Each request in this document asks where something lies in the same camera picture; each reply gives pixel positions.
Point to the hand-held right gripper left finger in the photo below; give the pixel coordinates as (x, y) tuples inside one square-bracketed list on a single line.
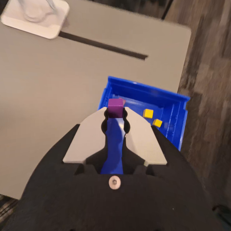
[(86, 137)]

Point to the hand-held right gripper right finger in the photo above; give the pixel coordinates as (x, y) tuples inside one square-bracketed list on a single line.
[(142, 140)]

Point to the purple wooden cube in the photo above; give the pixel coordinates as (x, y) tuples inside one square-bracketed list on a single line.
[(115, 108)]

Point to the blue plastic bin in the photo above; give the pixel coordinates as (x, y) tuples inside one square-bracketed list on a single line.
[(144, 93)]

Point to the yellow wooden cube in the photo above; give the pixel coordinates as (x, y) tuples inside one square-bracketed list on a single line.
[(148, 113), (157, 123)]

